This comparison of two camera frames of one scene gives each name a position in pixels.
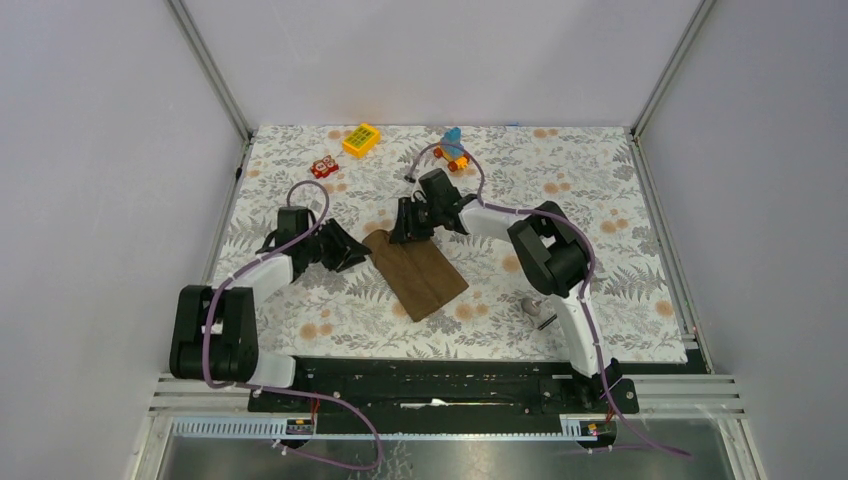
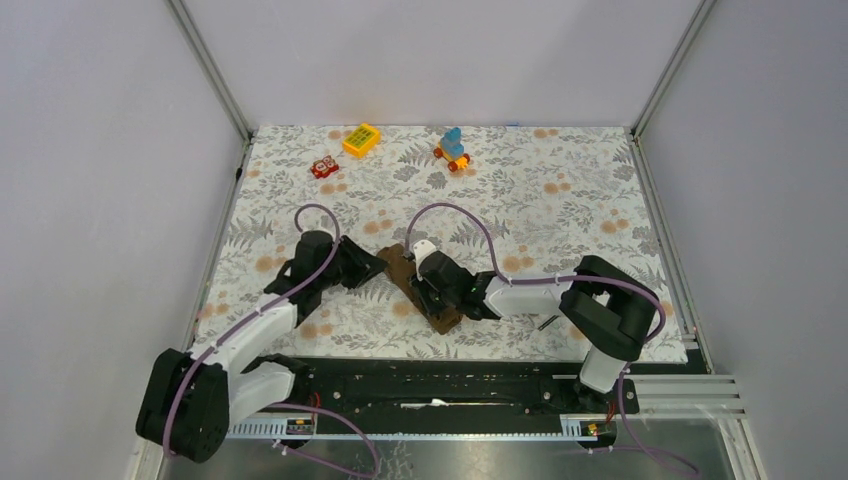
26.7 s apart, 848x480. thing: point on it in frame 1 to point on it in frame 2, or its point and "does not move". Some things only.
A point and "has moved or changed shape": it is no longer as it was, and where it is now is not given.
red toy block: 324,167 does not move
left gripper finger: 339,249 to 367,266
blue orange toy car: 451,150 does not move
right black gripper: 405,229 to 421,287
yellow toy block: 361,140 does not move
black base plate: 340,388 does not move
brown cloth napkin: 422,278 has moved or changed shape
